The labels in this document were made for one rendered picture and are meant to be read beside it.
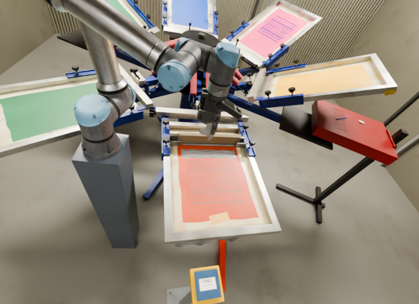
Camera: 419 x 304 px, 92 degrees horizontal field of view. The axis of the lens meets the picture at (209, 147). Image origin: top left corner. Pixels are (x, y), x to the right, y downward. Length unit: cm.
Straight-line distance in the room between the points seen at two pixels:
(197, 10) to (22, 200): 256
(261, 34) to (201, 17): 71
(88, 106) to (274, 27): 220
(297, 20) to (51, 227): 308
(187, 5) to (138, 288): 277
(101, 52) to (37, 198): 181
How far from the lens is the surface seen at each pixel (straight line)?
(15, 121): 162
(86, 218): 218
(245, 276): 210
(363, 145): 189
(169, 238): 99
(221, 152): 133
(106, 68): 86
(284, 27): 264
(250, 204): 119
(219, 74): 64
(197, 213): 108
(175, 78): 52
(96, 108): 82
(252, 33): 260
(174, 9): 269
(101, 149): 92
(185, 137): 125
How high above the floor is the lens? 193
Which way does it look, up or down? 46 degrees down
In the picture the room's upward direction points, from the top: 18 degrees clockwise
